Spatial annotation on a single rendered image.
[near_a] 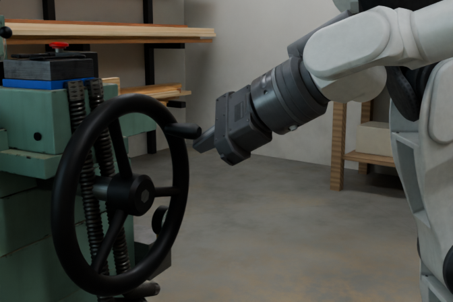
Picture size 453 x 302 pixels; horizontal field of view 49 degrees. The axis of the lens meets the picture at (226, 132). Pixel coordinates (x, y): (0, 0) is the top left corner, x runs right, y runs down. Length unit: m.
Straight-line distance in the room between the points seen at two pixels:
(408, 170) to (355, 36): 0.48
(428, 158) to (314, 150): 3.38
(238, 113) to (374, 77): 0.19
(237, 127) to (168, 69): 4.09
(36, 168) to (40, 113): 0.08
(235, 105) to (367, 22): 0.22
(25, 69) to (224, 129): 0.30
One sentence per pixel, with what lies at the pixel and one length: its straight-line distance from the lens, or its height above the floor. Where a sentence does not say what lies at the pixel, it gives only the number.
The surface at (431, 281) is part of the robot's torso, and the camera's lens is 1.15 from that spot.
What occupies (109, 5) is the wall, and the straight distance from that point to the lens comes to 4.27.
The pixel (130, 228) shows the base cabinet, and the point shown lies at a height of 0.65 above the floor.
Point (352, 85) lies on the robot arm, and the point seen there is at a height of 0.97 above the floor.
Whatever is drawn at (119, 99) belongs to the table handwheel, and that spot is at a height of 0.95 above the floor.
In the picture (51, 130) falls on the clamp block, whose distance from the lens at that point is 0.73.
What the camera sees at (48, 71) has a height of 0.99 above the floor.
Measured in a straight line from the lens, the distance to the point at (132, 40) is 3.73.
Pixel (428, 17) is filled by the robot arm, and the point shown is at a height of 1.05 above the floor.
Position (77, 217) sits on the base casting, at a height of 0.72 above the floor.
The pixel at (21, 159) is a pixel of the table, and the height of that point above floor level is 0.86.
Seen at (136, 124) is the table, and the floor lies 0.86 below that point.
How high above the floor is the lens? 1.03
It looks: 11 degrees down
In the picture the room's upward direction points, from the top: straight up
